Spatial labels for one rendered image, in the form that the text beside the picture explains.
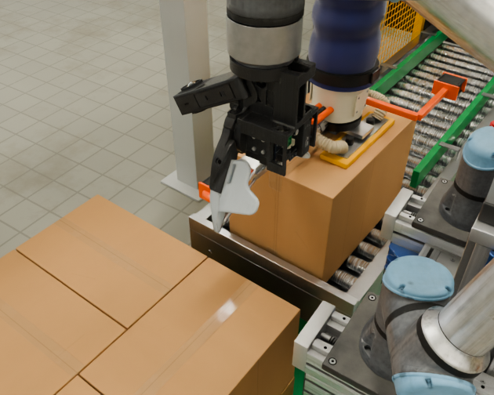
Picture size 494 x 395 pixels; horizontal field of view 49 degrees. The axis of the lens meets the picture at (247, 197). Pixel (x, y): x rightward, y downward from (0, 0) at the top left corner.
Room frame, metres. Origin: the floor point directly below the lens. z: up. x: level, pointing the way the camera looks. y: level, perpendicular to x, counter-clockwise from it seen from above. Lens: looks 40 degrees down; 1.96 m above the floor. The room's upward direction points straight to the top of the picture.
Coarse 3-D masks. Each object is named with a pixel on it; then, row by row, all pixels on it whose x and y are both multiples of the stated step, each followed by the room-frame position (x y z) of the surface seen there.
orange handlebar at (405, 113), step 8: (368, 96) 1.56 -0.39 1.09; (440, 96) 1.56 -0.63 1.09; (320, 104) 1.51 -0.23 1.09; (368, 104) 1.54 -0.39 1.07; (376, 104) 1.52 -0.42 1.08; (384, 104) 1.51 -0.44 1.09; (392, 104) 1.51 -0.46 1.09; (432, 104) 1.51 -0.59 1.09; (328, 112) 1.47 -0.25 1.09; (392, 112) 1.49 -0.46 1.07; (400, 112) 1.47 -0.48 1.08; (408, 112) 1.46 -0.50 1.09; (424, 112) 1.46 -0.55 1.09; (320, 120) 1.43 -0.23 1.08; (208, 192) 1.07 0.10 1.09; (208, 200) 1.05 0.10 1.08
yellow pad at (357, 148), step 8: (368, 112) 1.67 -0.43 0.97; (368, 120) 1.56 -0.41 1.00; (376, 120) 1.60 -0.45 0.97; (384, 120) 1.60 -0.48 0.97; (392, 120) 1.61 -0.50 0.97; (376, 128) 1.55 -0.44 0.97; (384, 128) 1.56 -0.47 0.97; (344, 136) 1.50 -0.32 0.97; (352, 136) 1.46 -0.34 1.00; (368, 136) 1.50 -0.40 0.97; (376, 136) 1.51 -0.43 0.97; (352, 144) 1.45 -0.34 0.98; (360, 144) 1.45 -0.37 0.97; (368, 144) 1.46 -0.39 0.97; (352, 152) 1.41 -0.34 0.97; (360, 152) 1.42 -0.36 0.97; (328, 160) 1.39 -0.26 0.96; (336, 160) 1.38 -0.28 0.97; (344, 160) 1.37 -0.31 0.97; (352, 160) 1.38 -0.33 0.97; (344, 168) 1.35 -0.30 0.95
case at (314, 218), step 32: (288, 160) 1.40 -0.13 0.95; (320, 160) 1.40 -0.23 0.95; (384, 160) 1.49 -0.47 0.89; (256, 192) 1.38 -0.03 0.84; (288, 192) 1.31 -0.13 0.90; (320, 192) 1.24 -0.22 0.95; (352, 192) 1.31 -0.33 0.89; (384, 192) 1.54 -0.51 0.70; (256, 224) 1.38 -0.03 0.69; (288, 224) 1.30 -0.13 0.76; (320, 224) 1.23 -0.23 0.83; (352, 224) 1.35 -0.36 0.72; (288, 256) 1.30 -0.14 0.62; (320, 256) 1.22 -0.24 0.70
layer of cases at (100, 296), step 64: (64, 256) 1.37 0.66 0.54; (128, 256) 1.37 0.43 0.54; (192, 256) 1.37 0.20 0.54; (0, 320) 1.08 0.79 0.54; (64, 320) 1.08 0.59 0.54; (128, 320) 1.08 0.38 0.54; (192, 320) 1.08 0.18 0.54; (256, 320) 1.08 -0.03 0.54; (0, 384) 0.86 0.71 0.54; (64, 384) 0.86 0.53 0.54; (128, 384) 0.86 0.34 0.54; (192, 384) 0.86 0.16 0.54; (256, 384) 0.93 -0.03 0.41
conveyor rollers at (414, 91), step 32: (448, 64) 2.90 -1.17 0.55; (480, 64) 2.95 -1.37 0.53; (416, 96) 2.53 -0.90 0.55; (416, 128) 2.24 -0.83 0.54; (448, 128) 2.24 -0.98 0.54; (416, 160) 1.96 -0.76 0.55; (448, 160) 1.96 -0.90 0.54; (416, 192) 1.76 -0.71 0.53; (224, 224) 1.57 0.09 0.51; (352, 256) 1.36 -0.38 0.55
